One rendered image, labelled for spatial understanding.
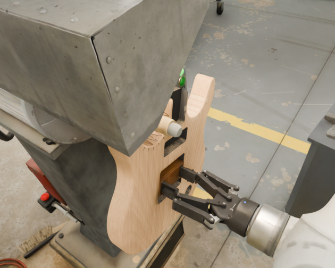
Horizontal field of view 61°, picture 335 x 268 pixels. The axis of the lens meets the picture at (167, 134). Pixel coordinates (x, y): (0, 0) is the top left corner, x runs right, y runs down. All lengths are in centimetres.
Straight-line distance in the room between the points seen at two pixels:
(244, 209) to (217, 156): 146
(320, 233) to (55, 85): 37
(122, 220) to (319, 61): 265
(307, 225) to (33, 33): 40
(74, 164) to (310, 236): 70
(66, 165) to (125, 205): 37
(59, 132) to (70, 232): 100
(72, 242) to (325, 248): 130
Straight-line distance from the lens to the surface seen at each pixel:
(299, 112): 243
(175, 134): 50
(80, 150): 93
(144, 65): 28
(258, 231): 59
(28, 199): 221
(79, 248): 154
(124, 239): 64
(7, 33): 33
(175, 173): 69
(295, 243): 44
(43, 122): 61
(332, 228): 44
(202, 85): 70
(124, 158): 50
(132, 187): 56
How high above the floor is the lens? 162
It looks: 47 degrees down
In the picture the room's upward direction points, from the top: 9 degrees counter-clockwise
